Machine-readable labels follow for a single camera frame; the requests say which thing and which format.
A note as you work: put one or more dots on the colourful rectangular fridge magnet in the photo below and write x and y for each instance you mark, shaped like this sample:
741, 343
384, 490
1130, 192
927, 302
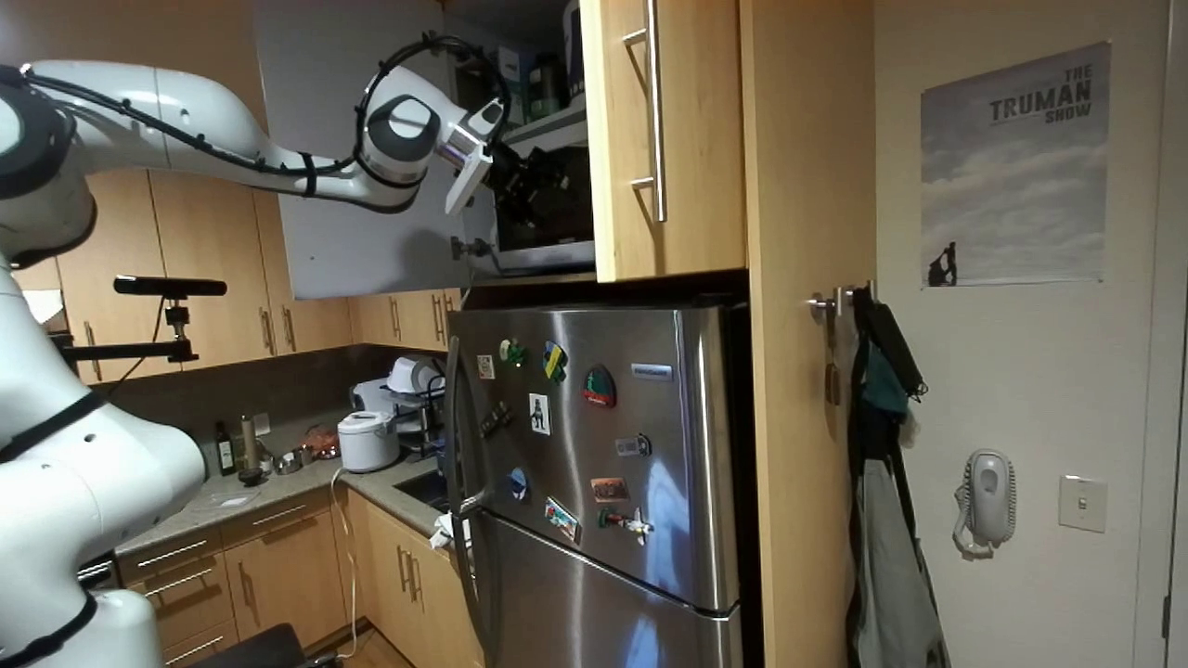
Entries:
562, 520

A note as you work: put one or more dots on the microwave oven with door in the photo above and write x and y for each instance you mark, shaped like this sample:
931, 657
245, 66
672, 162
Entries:
384, 105

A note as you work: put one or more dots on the blue yellow magnet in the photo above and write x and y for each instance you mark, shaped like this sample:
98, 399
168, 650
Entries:
556, 360

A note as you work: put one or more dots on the stainless steel refrigerator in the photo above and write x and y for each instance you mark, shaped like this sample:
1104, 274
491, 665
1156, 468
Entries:
662, 563

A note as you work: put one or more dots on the black camera on stand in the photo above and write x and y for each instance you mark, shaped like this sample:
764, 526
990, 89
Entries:
168, 321

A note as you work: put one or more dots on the white rice cooker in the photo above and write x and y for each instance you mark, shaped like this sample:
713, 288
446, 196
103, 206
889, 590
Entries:
366, 444

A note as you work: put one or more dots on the wooden lower cabinets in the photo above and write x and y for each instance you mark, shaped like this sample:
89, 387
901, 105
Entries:
316, 558

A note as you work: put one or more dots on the green turtle magnet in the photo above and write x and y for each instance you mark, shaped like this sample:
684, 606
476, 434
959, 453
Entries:
515, 355

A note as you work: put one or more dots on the hanging clothes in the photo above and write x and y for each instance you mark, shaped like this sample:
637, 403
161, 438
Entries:
894, 614

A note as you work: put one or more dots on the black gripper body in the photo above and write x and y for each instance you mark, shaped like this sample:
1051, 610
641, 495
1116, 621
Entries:
509, 172

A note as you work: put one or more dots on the wooden upper cabinet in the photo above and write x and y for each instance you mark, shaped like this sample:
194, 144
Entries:
662, 135

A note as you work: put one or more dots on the round red blue magnet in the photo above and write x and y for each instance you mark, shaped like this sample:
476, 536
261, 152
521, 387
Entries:
600, 387

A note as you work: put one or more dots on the Truman Show poster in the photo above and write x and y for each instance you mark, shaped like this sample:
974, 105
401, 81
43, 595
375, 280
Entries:
1016, 172

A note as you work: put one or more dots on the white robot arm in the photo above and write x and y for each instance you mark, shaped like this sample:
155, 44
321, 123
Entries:
79, 473

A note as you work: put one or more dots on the white LA letter magnet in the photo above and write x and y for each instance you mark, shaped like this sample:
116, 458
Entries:
540, 415

